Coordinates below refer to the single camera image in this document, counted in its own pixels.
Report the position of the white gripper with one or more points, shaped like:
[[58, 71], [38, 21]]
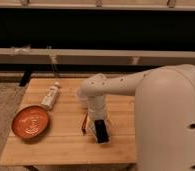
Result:
[[96, 111]]

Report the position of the black eraser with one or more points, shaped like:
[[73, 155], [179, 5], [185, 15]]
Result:
[[100, 125]]

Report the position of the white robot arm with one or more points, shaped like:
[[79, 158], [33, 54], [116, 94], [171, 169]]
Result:
[[164, 113]]

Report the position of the wooden table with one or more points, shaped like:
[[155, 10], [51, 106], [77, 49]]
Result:
[[64, 143]]

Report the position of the white bottle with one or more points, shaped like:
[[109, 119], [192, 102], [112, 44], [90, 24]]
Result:
[[50, 98]]

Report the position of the orange bowl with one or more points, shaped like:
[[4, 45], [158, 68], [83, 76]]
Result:
[[30, 122]]

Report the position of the long wooden bench rail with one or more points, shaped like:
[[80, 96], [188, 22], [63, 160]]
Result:
[[95, 57]]

